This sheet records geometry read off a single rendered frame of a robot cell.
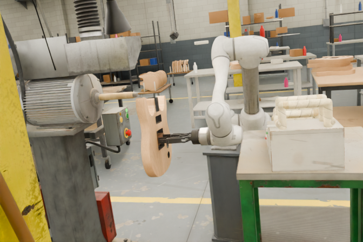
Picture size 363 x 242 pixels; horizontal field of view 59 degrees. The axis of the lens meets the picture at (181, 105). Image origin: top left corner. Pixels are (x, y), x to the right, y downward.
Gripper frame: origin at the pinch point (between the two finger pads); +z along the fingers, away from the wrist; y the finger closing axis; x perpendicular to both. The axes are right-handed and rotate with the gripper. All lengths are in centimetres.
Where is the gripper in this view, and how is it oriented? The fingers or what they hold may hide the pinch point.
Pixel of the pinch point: (161, 139)
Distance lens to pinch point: 165.4
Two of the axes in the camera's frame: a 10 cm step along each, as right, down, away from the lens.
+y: 2.5, -1.2, 9.6
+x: -1.1, -9.9, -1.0
